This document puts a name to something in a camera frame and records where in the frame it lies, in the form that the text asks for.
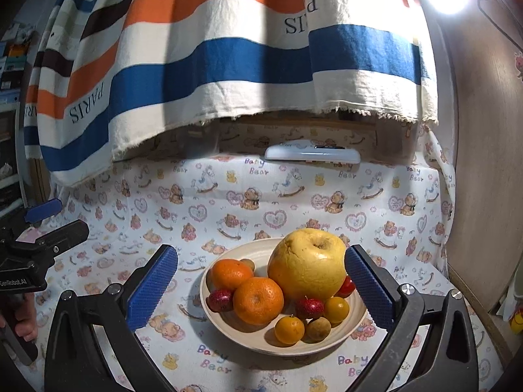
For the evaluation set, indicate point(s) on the cream round plate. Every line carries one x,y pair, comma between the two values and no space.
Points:
229,330

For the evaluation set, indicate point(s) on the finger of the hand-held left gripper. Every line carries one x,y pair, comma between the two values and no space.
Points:
43,209
61,235

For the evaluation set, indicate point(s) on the bear printed blanket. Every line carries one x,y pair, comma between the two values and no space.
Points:
245,212

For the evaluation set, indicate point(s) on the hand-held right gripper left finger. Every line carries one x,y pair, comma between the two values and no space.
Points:
153,290

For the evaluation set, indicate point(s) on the person's left hand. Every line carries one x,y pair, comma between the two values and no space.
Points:
22,324

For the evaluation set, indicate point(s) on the wooden cabinet panel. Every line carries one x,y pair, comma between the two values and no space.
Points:
482,171

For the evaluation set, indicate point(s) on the small yellow kumquat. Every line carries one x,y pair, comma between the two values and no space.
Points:
289,330
336,309

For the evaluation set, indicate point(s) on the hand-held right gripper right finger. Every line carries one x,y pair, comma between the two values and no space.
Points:
369,290

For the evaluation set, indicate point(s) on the small dark red fruit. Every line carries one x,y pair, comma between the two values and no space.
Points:
309,308
220,300

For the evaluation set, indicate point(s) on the pink pig sticker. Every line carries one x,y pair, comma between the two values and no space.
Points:
519,65

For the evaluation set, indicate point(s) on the smooth spotted orange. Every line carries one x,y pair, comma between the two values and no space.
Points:
231,273

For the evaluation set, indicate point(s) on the large yellow pear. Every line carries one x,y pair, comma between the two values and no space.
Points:
306,267

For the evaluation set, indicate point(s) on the striped hanging cloth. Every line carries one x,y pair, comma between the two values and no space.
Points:
204,69

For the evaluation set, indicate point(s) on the yellow red toy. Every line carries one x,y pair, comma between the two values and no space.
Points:
517,321

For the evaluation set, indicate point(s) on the stack of storage boxes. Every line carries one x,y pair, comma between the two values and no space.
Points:
12,63

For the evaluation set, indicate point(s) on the small brown longan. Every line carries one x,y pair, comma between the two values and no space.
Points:
247,265
318,329

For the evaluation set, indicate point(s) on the red cherry tomato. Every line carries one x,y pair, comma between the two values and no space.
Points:
346,287

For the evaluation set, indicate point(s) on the ridged orange mandarin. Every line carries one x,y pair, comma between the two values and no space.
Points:
258,301

